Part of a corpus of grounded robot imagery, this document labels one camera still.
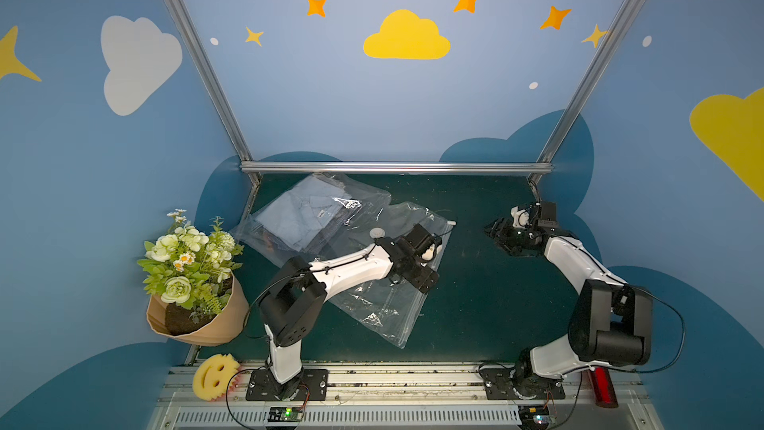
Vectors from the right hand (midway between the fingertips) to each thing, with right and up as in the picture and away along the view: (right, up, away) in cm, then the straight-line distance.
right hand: (492, 231), depth 92 cm
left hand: (-20, -12, -6) cm, 25 cm away
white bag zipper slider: (-9, +2, +16) cm, 19 cm away
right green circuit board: (+3, -44, -20) cm, 48 cm away
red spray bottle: (+20, -37, -20) cm, 47 cm away
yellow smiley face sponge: (-76, -34, -20) cm, 86 cm away
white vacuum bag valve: (-36, -1, +13) cm, 39 cm away
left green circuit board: (-58, -43, -20) cm, 75 cm away
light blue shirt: (-65, +5, +11) cm, 66 cm away
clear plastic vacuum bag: (-33, -22, -6) cm, 40 cm away
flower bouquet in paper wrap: (-77, -8, -27) cm, 82 cm away
